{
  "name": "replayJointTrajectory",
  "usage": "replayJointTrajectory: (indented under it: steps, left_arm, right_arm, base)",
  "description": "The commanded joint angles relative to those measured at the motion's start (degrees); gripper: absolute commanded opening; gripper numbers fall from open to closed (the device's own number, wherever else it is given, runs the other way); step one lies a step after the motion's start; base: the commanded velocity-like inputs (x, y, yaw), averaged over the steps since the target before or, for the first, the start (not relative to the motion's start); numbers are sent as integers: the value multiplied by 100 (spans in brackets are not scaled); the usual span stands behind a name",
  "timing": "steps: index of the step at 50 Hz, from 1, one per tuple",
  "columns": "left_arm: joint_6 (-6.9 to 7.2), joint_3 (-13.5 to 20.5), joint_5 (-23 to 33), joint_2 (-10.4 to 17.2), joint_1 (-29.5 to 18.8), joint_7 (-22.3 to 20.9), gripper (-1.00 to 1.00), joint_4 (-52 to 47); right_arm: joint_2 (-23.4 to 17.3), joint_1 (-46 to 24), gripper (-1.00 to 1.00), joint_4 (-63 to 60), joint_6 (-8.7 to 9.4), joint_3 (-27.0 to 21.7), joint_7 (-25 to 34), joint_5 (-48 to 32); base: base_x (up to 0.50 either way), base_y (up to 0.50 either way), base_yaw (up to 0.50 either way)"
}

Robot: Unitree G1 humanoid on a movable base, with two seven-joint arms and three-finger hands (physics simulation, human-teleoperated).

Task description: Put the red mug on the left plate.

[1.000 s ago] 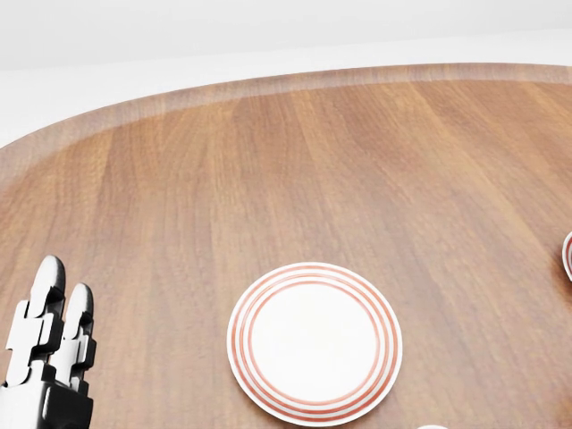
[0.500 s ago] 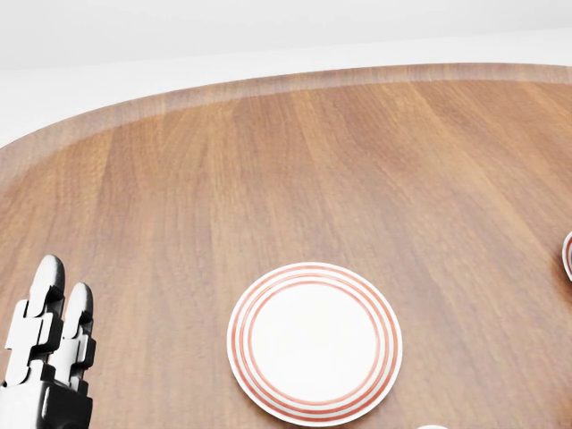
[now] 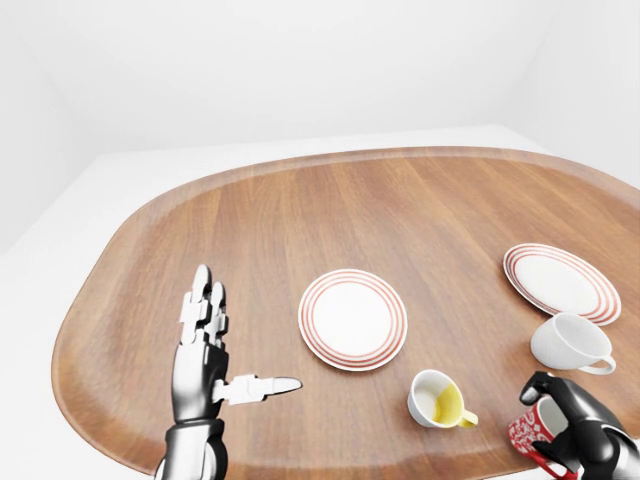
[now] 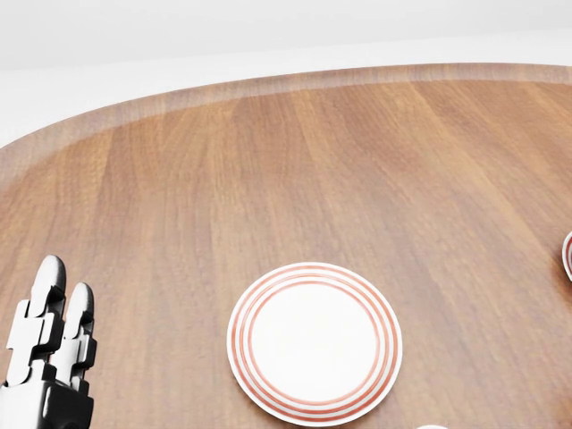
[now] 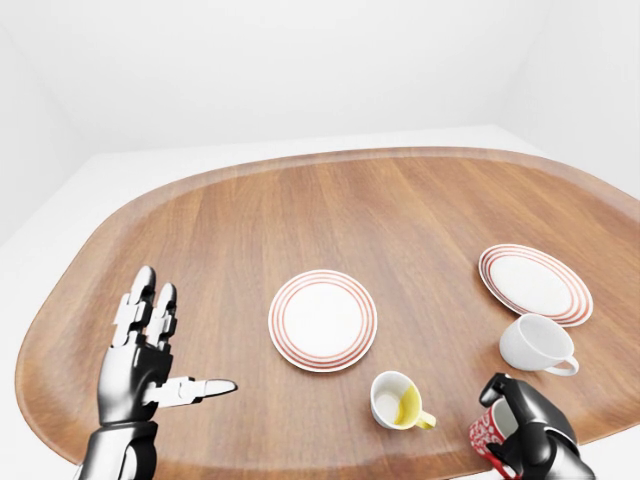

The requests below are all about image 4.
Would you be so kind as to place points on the white rounded object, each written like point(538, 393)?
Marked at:
point(431, 427)

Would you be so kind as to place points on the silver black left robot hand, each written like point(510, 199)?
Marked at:
point(42, 339)

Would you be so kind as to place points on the white plate with red rings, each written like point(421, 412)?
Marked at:
point(314, 342)
point(568, 257)

